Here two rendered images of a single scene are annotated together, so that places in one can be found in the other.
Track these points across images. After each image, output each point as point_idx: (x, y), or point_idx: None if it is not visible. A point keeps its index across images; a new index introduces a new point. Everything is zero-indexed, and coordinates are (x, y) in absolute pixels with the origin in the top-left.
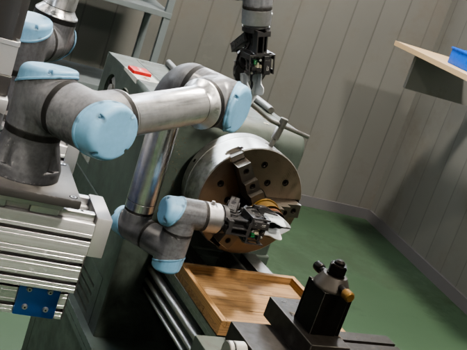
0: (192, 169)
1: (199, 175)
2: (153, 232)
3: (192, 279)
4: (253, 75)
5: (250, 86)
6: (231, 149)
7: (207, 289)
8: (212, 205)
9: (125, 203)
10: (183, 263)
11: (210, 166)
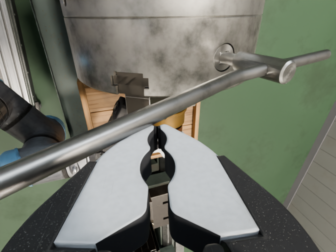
0: (63, 15)
1: (73, 56)
2: (15, 137)
3: (85, 116)
4: (176, 241)
5: (169, 161)
6: (125, 71)
7: (102, 113)
8: (72, 172)
9: None
10: (80, 85)
11: (86, 74)
